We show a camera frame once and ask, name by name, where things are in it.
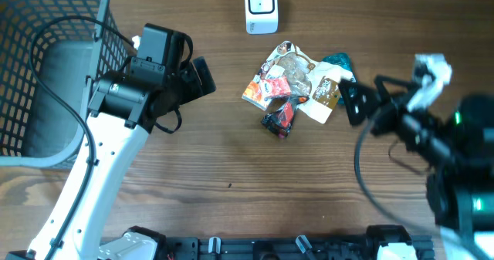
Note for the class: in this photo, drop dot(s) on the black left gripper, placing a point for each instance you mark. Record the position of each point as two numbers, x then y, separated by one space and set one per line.
194 90

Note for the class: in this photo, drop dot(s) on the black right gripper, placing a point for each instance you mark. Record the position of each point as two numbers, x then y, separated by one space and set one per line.
392 106

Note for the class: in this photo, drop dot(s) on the beige snack pouch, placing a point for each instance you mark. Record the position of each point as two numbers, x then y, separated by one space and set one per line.
302 73

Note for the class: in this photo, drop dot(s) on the blue mouthwash bottle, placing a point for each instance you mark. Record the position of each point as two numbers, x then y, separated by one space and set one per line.
334 68

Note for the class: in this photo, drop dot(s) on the orange small box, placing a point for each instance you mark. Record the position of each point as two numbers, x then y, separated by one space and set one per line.
254 95

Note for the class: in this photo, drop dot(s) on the black red snack packet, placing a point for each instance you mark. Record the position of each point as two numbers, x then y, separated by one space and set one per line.
280 122

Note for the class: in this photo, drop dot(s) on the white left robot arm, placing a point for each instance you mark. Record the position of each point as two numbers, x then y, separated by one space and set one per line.
123 111

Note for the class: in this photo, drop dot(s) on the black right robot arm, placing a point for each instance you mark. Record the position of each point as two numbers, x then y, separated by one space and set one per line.
459 186

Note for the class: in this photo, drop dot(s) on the white barcode scanner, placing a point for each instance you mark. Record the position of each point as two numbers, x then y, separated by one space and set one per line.
261 16

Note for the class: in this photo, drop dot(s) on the grey plastic mesh basket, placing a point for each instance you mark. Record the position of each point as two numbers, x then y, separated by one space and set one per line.
52 54

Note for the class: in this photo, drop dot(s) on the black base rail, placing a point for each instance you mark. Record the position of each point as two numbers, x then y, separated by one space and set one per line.
331 247

